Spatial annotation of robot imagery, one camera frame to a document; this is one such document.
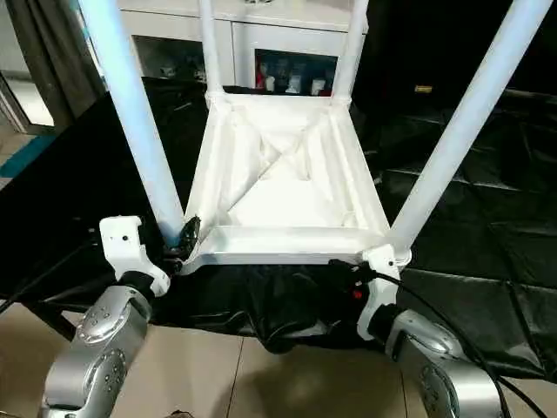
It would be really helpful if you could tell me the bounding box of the teal floor mat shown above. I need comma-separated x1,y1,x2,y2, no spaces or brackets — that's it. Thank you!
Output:
0,131,60,182

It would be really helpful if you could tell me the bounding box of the white glass-door cabinet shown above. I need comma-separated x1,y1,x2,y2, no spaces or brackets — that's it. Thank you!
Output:
117,0,371,95

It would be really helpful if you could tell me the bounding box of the black metal stand leg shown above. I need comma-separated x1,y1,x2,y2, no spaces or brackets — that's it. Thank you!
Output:
24,296,84,342

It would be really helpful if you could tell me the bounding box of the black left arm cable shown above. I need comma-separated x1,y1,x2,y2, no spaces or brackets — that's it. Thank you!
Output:
0,237,104,316

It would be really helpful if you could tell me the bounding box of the black work mat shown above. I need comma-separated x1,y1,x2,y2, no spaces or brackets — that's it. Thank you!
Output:
0,77,557,382

